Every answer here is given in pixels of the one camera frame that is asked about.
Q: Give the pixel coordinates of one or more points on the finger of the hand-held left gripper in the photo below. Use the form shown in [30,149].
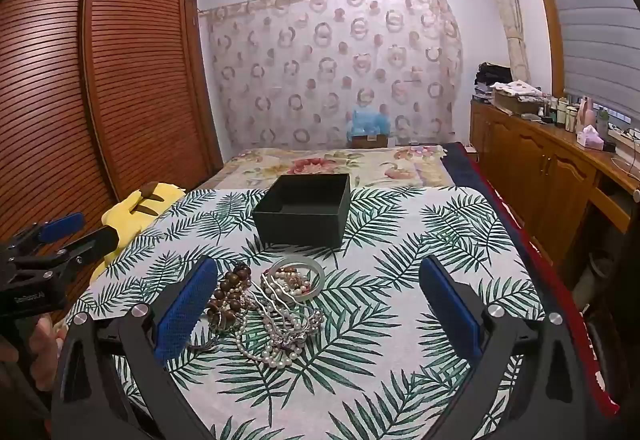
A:
[60,225]
[95,242]

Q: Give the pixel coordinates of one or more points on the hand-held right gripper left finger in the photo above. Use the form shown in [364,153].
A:
[184,307]

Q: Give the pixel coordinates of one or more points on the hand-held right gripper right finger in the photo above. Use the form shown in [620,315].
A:
[452,312]

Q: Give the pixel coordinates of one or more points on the silver wavy hairpin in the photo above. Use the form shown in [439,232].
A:
[270,292]

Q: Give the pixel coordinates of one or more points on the pale green jade bangle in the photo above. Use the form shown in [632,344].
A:
[296,260]

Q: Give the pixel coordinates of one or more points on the black box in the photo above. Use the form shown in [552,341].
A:
[300,226]

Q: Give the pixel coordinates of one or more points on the person's left hand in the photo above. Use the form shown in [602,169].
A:
[46,350]

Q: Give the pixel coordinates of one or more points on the yellow plush toy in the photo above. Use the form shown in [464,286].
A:
[125,216]

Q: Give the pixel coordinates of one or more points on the green leaf print tablecloth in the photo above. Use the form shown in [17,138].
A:
[400,270]

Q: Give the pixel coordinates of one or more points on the navy red-edged blanket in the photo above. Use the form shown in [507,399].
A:
[480,180]

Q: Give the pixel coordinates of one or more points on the wooden louvred wardrobe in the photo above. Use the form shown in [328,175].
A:
[125,69]

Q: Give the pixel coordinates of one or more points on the wooden sideboard cabinet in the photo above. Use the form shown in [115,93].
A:
[530,159]

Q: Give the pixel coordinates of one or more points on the small brown cardboard box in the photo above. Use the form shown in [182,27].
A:
[369,141]

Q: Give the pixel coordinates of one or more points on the floral blanket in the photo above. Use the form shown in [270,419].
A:
[325,164]

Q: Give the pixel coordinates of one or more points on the blue plastic bag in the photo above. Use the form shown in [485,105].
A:
[367,122]

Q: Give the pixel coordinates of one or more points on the pink tissue pack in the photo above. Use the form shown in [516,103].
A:
[590,138]

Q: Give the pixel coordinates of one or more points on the cardboard box with white cloth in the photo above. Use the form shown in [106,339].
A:
[515,97]

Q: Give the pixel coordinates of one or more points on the row of cosmetic bottles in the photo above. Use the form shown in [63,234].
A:
[557,112]

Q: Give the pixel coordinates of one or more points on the stack of dark clothes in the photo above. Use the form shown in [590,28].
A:
[492,77]

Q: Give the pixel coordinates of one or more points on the pink bottle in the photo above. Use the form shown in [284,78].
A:
[586,114]

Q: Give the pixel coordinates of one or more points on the green bottle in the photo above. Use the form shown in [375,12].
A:
[602,122]

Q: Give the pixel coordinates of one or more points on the white power strip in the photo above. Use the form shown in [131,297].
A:
[625,134]

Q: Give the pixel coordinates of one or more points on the circle print curtain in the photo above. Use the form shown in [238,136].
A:
[325,69]

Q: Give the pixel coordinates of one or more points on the cream lace curtain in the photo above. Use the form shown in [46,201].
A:
[510,19]

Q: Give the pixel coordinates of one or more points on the grey window blind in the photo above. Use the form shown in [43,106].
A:
[590,19]

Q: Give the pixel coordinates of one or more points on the wooden window frame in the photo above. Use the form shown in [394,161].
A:
[542,9]

